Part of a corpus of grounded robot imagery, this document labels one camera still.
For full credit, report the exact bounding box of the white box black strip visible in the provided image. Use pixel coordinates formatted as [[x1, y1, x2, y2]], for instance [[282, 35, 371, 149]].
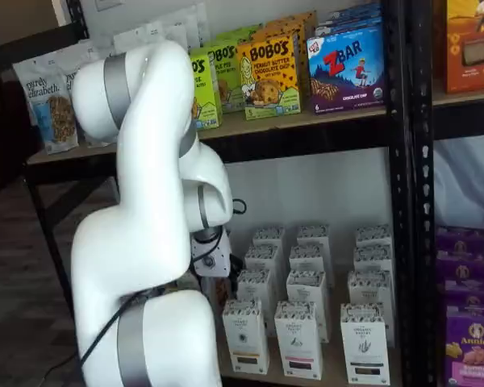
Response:
[[347, 269, 393, 308], [340, 302, 391, 385], [353, 244, 394, 276], [354, 225, 393, 250]]

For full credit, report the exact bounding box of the yellow Bobo's peanut butter box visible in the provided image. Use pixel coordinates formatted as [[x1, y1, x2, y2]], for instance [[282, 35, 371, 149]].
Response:
[[263, 10, 319, 81], [236, 32, 303, 121]]

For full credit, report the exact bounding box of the white box pink strip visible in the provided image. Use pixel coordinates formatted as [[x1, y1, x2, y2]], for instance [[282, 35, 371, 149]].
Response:
[[288, 243, 328, 276], [273, 300, 324, 381], [286, 268, 328, 312], [296, 224, 331, 250]]

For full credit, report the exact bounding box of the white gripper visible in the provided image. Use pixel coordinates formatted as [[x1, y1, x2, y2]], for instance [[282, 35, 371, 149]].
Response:
[[190, 230, 246, 298]]

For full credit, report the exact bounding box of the dark brown furniture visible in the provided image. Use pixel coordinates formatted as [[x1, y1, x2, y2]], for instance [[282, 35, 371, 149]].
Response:
[[0, 77, 42, 195]]

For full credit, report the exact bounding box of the black metal shelving rack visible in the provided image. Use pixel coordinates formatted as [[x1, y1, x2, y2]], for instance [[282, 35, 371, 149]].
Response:
[[0, 0, 413, 387], [409, 0, 484, 387]]

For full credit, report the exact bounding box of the orange snack box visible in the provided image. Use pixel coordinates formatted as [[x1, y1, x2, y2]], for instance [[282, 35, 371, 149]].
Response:
[[444, 0, 484, 95]]

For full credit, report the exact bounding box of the blue Z Bar box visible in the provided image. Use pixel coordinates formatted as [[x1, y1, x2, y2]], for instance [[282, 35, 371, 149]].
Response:
[[306, 21, 387, 116], [314, 2, 385, 38]]

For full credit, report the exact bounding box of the white plastic sheet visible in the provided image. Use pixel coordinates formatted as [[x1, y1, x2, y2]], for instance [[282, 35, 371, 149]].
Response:
[[432, 134, 484, 229]]

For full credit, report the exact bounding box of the purple Annie's box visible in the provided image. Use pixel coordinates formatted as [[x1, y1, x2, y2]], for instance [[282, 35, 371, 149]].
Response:
[[436, 259, 484, 292], [443, 287, 484, 320], [444, 314, 484, 387], [435, 226, 484, 264]]

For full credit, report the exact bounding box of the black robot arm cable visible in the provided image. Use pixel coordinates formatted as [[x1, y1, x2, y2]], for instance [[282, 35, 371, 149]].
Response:
[[77, 287, 155, 374]]

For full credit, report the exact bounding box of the white granola bag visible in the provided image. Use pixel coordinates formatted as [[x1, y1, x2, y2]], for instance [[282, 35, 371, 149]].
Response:
[[182, 2, 210, 54], [161, 17, 192, 54]]

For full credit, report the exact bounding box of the green Bobo's apple pie box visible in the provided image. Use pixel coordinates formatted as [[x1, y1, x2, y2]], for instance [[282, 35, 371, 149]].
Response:
[[215, 23, 265, 46], [189, 53, 224, 132], [202, 39, 248, 115]]

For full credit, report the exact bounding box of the white box yellow strip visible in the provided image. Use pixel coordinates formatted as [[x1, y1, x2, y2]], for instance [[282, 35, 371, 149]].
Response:
[[221, 298, 271, 375], [236, 267, 273, 308], [252, 226, 286, 250], [244, 243, 282, 276]]

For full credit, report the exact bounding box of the blue label granola bag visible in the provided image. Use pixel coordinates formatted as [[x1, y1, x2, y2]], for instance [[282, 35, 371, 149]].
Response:
[[12, 53, 81, 156]]

